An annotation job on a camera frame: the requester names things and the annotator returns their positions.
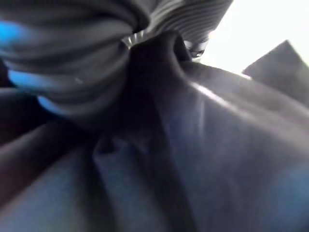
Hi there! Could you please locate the right robot hand, black cloth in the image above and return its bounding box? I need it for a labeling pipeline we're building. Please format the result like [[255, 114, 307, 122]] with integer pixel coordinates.
[[0, 0, 234, 123]]

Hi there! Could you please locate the dark blue-grey laundry cloth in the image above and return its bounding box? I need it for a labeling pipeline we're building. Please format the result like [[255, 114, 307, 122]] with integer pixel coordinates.
[[0, 31, 309, 232]]

